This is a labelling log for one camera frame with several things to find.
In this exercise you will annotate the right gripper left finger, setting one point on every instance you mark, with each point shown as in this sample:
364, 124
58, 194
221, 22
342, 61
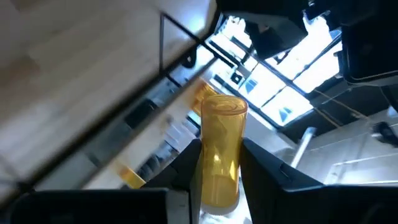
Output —
124, 208

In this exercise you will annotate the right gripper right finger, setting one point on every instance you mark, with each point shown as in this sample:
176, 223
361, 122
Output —
311, 205

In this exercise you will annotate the small orange bottle white cap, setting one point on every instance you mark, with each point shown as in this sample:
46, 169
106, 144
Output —
222, 140
131, 177

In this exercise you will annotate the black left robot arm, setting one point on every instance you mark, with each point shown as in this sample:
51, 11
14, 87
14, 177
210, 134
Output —
367, 46

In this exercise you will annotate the white tube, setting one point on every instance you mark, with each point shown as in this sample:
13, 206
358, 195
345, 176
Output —
303, 146

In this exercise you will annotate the large window black frames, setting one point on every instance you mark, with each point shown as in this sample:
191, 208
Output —
280, 93

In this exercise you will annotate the wooden shelf black metal frame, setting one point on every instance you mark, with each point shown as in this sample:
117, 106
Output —
140, 149

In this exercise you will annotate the black aluminium table frame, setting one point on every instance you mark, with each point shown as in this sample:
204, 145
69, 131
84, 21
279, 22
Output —
93, 137

